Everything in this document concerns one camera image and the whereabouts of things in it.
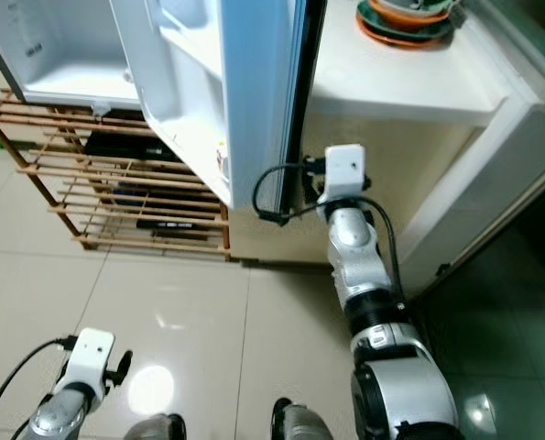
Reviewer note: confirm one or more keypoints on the dark green plate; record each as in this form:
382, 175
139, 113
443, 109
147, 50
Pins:
405, 35

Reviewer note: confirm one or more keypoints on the orange bowl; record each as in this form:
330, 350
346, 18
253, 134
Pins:
409, 9

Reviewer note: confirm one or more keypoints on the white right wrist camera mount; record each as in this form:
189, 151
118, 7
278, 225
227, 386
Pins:
345, 172

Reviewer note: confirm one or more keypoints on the wooden slatted rack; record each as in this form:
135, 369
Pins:
52, 192

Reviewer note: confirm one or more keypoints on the robot leg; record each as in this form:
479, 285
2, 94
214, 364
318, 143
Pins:
155, 429
307, 423

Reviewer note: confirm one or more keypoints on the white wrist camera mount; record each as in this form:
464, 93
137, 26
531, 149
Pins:
91, 357
345, 172

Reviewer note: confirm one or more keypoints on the fridge door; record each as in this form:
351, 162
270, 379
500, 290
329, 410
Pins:
199, 96

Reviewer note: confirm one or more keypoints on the black flat box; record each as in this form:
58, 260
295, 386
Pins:
121, 147

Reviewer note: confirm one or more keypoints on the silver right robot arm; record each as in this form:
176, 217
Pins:
382, 302

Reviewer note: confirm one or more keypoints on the black flat device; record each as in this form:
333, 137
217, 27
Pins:
171, 226

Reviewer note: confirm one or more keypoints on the robot right leg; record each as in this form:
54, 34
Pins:
307, 423

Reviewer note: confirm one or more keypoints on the white juice carton green cap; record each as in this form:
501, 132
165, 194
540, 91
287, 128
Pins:
221, 160

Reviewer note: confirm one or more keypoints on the small white fridge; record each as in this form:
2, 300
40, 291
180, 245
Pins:
52, 46

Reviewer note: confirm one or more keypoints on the robot left leg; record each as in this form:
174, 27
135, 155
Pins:
155, 429

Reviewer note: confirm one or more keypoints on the white side counter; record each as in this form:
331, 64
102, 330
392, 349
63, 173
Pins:
409, 82

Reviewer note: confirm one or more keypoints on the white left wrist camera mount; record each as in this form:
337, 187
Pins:
91, 357

